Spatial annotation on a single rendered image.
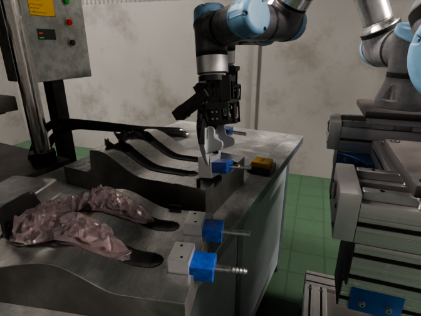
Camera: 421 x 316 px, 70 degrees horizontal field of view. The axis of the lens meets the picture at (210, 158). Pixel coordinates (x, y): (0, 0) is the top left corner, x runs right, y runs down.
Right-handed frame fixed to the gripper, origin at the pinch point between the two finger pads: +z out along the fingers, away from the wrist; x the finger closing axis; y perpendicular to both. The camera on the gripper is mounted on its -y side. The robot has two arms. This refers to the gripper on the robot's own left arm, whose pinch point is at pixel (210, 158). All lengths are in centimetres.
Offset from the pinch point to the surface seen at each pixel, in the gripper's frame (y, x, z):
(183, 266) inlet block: 8.7, -28.6, 12.7
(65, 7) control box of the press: -78, 26, -57
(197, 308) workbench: -0.8, -10.5, 35.3
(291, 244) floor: -7, 117, 78
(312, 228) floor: 3, 142, 76
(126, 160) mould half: -24.3, -4.3, 0.6
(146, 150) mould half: -24.4, 5.1, -0.9
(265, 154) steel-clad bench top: -0.6, 48.9, 7.5
